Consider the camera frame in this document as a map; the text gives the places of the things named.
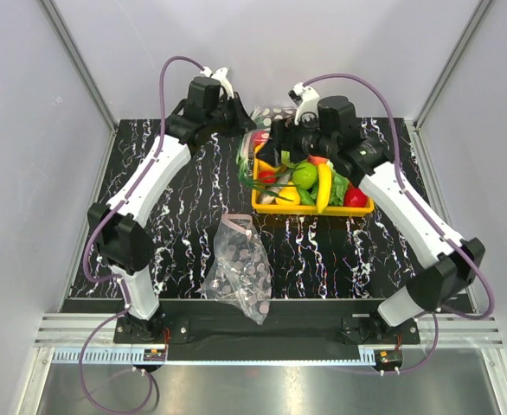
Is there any purple cable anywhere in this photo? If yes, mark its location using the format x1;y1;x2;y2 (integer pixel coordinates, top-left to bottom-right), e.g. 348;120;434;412
300;73;497;373
76;55;214;414

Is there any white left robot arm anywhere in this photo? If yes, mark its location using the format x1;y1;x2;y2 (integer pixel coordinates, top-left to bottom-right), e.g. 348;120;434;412
87;67;255;342

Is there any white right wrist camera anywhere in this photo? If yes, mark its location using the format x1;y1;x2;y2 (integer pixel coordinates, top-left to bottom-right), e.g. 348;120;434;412
288;82;320;125

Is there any polka dot zip bag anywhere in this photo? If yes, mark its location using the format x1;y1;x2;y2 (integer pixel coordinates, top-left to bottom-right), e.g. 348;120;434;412
236;106;296;164

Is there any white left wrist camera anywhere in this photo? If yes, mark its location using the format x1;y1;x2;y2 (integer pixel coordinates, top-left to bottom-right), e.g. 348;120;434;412
200;67;234;99

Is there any yellow fake pear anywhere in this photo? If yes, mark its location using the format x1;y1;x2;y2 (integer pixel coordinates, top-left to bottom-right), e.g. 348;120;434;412
276;182;301;206

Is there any red fake tomato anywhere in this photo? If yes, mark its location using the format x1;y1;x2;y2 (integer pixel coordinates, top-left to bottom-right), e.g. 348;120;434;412
343;187;368;208

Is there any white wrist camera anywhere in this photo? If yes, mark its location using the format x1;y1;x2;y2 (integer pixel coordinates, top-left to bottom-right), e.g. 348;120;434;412
288;82;320;125
200;67;234;99

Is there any green fake cabbage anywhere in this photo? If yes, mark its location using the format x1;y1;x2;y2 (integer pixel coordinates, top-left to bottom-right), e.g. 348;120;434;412
329;169;350;207

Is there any yellow fake banana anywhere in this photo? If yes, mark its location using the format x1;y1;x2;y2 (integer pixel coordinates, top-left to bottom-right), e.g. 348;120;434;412
316;163;332;214

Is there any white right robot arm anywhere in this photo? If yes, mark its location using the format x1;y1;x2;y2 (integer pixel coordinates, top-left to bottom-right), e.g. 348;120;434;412
258;87;485;343

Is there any green fake scallion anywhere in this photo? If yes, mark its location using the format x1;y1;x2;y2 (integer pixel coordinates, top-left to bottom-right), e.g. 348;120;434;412
236;144;301;205

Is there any yellow plastic bin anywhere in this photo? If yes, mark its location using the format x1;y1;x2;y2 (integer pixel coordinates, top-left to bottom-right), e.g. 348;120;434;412
251;152;375;217

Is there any clear zip top bag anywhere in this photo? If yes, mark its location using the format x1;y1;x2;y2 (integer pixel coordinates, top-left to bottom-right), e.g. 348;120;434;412
200;214;273;325

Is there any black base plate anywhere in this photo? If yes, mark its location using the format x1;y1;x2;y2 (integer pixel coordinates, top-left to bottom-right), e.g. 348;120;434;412
114;299;420;346

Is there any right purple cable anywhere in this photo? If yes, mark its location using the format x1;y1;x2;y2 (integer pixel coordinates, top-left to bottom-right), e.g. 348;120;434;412
300;73;497;373

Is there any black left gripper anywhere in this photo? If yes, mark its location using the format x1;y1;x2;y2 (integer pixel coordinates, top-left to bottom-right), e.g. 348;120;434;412
206;93;257;139

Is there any green fake apple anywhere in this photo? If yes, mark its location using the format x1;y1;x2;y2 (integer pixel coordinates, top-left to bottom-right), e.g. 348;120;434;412
292;162;318;190

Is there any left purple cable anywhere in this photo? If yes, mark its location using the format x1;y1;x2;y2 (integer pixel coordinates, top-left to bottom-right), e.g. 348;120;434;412
76;55;214;414

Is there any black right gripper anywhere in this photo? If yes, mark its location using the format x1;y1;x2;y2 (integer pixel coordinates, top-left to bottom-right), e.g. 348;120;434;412
255;112;337;169

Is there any fake peach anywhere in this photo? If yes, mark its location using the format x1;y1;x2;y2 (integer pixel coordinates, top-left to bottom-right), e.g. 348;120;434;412
307;156;328;166

